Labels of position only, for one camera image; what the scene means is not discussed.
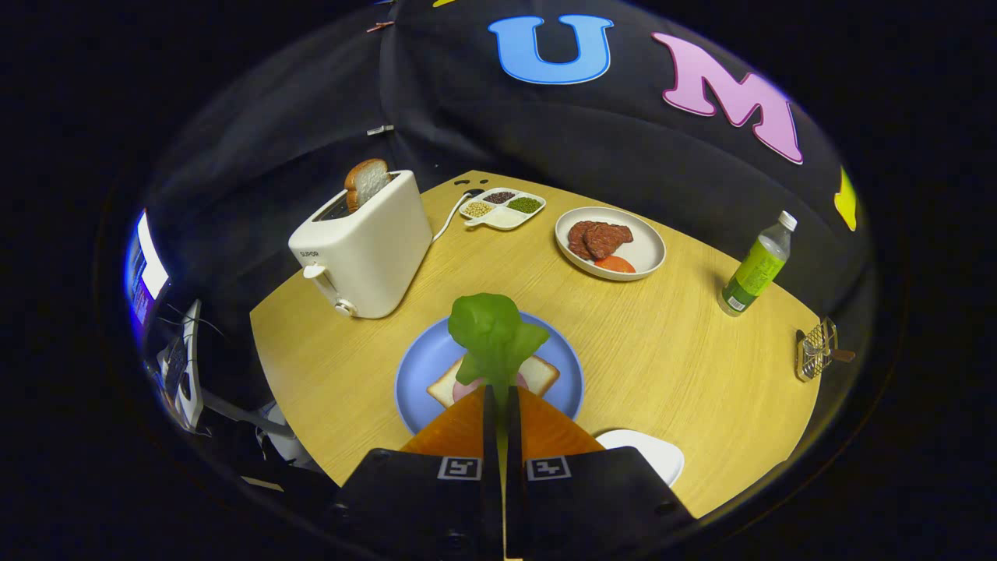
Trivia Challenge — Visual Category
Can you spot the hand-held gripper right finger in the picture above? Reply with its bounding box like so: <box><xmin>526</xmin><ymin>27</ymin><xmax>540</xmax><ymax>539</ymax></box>
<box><xmin>506</xmin><ymin>386</ymin><xmax>694</xmax><ymax>561</ymax></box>

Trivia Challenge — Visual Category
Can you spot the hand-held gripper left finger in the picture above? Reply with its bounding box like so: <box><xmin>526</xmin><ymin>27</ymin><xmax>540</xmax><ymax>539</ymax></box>
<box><xmin>335</xmin><ymin>386</ymin><xmax>503</xmax><ymax>561</ymax></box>

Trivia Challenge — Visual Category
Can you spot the green lettuce leaf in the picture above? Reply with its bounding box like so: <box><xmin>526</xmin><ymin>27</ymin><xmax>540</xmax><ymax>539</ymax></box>
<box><xmin>448</xmin><ymin>293</ymin><xmax>551</xmax><ymax>390</ymax></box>

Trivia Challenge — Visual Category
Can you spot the plain white bread slice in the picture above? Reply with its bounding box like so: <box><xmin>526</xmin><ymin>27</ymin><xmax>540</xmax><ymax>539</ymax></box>
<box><xmin>344</xmin><ymin>159</ymin><xmax>392</xmax><ymax>213</ymax></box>

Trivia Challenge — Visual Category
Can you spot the white square plate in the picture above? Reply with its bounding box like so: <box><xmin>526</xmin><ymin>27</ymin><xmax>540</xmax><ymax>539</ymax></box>
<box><xmin>596</xmin><ymin>429</ymin><xmax>685</xmax><ymax>488</ymax></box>

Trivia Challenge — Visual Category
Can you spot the blue round plate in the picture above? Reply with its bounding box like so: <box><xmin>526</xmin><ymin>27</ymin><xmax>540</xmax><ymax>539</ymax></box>
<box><xmin>395</xmin><ymin>312</ymin><xmax>585</xmax><ymax>436</ymax></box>

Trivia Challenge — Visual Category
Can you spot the bread slice with ham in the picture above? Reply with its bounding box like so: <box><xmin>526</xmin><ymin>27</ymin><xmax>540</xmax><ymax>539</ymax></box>
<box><xmin>427</xmin><ymin>355</ymin><xmax>561</xmax><ymax>409</ymax></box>

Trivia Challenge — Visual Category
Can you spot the white toaster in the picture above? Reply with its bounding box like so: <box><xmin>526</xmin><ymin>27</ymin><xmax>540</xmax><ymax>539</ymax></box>
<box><xmin>288</xmin><ymin>170</ymin><xmax>434</xmax><ymax>319</ymax></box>

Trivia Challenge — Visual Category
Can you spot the cream oval plate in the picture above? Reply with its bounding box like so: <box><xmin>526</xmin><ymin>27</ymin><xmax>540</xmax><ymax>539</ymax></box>
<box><xmin>555</xmin><ymin>206</ymin><xmax>668</xmax><ymax>281</ymax></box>

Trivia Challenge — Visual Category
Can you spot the brown meat patty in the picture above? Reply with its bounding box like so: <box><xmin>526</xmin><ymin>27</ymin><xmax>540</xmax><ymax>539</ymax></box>
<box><xmin>567</xmin><ymin>221</ymin><xmax>599</xmax><ymax>260</ymax></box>
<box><xmin>584</xmin><ymin>223</ymin><xmax>634</xmax><ymax>260</ymax></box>

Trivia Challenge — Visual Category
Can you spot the white device stand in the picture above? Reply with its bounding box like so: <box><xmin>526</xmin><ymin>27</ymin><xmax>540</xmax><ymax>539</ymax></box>
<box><xmin>160</xmin><ymin>300</ymin><xmax>205</xmax><ymax>433</ymax></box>

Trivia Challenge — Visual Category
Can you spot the green label plastic bottle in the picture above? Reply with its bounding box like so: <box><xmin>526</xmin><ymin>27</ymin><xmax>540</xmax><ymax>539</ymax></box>
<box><xmin>718</xmin><ymin>210</ymin><xmax>798</xmax><ymax>317</ymax></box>

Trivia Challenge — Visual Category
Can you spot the white divided seasoning tray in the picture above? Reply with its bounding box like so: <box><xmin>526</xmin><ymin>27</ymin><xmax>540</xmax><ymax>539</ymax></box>
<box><xmin>459</xmin><ymin>187</ymin><xmax>547</xmax><ymax>231</ymax></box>

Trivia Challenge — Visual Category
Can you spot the lit screen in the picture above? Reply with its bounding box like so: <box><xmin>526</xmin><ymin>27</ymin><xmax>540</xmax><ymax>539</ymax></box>
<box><xmin>125</xmin><ymin>209</ymin><xmax>170</xmax><ymax>328</ymax></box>

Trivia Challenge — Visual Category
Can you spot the black backdrop cloth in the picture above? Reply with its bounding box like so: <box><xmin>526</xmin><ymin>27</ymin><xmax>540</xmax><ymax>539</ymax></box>
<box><xmin>140</xmin><ymin>0</ymin><xmax>873</xmax><ymax>328</ymax></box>

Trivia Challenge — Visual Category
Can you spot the metal wire rack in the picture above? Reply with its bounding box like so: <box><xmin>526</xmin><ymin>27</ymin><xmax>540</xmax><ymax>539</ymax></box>
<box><xmin>795</xmin><ymin>317</ymin><xmax>840</xmax><ymax>383</ymax></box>

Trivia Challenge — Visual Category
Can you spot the white toaster power cord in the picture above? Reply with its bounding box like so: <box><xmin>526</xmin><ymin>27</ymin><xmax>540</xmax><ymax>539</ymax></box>
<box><xmin>432</xmin><ymin>189</ymin><xmax>484</xmax><ymax>242</ymax></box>

